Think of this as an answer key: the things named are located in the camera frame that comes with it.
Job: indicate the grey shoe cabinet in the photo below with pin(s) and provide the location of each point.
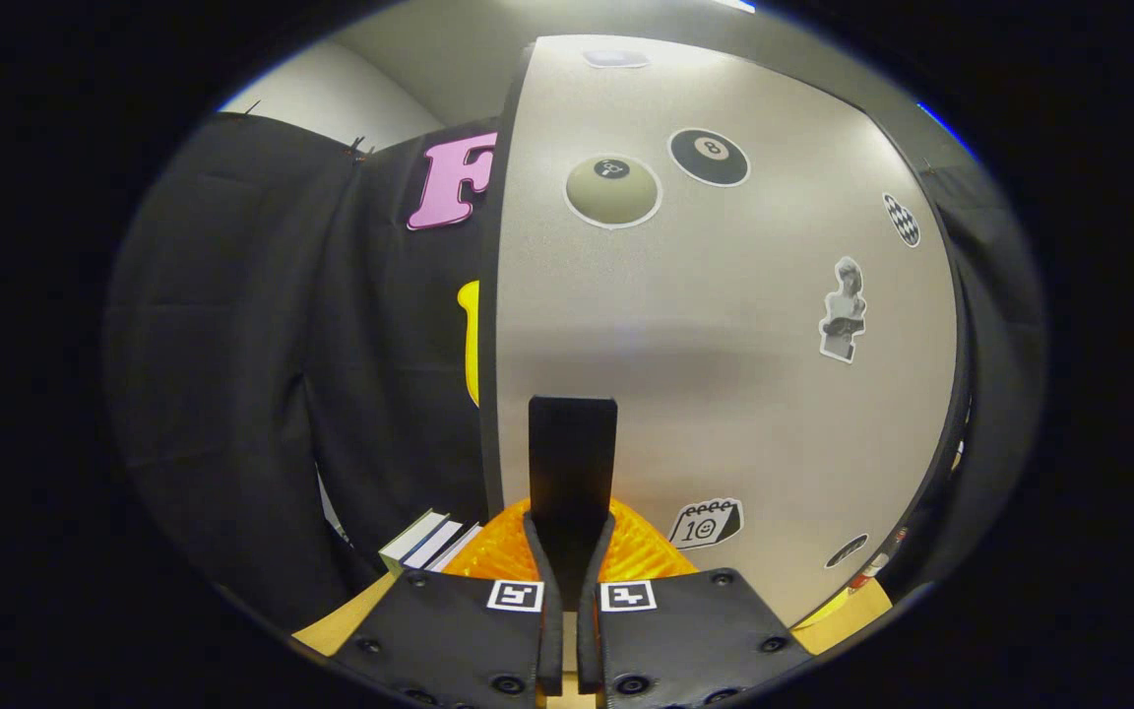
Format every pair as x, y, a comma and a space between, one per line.
490, 394

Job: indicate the wide ceiling light panel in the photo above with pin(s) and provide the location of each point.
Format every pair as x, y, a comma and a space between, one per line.
734, 4

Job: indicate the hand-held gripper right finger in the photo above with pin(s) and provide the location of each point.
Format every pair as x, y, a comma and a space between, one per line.
589, 640

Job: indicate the book with dark blue spine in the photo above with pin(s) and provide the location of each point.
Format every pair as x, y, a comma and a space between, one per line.
441, 545

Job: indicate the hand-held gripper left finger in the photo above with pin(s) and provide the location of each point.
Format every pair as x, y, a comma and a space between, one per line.
549, 640

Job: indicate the black backdrop cloth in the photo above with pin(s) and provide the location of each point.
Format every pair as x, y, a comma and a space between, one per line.
232, 345

